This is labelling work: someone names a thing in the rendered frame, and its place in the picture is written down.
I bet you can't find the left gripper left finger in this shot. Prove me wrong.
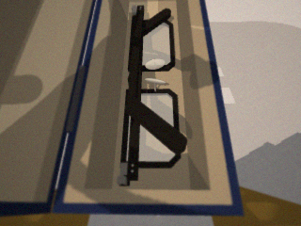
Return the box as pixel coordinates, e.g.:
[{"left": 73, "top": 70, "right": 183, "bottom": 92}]
[{"left": 0, "top": 200, "right": 90, "bottom": 226}]

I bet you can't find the black glasses frame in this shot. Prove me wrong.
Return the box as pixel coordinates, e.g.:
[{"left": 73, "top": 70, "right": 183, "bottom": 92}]
[{"left": 117, "top": 6, "right": 187, "bottom": 186}]

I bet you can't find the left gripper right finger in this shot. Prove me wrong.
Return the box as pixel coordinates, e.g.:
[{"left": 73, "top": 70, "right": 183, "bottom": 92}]
[{"left": 212, "top": 186, "right": 301, "bottom": 226}]

